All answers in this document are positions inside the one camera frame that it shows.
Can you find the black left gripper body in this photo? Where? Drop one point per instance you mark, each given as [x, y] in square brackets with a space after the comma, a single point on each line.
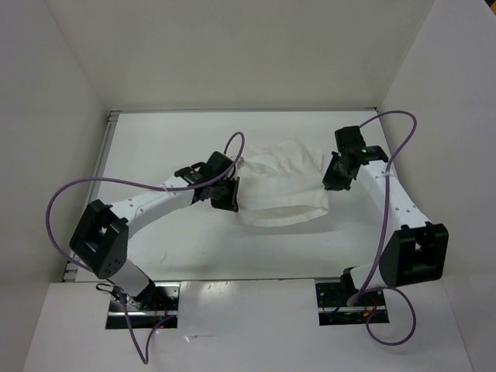
[222, 195]

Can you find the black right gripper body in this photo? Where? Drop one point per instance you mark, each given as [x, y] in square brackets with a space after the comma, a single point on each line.
[343, 179]

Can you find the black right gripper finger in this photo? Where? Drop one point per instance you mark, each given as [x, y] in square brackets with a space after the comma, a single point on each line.
[331, 181]
[231, 188]

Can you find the white pleated skirt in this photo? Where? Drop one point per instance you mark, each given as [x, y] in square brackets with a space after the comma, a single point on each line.
[281, 185]

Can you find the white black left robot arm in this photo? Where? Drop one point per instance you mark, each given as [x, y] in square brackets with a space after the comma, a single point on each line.
[102, 235]

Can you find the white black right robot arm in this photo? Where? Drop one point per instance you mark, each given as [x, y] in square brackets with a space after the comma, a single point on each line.
[411, 248]

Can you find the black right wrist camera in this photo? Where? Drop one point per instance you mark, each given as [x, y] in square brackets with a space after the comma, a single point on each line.
[349, 139]

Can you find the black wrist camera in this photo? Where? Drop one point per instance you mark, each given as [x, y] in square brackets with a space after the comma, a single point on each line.
[203, 174]
[349, 139]

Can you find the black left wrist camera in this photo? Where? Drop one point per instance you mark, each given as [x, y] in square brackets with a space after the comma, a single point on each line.
[203, 174]

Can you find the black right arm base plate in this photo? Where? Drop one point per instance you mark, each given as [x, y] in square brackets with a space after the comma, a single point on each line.
[333, 310]

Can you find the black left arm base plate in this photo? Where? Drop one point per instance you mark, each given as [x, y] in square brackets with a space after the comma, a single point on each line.
[160, 311]

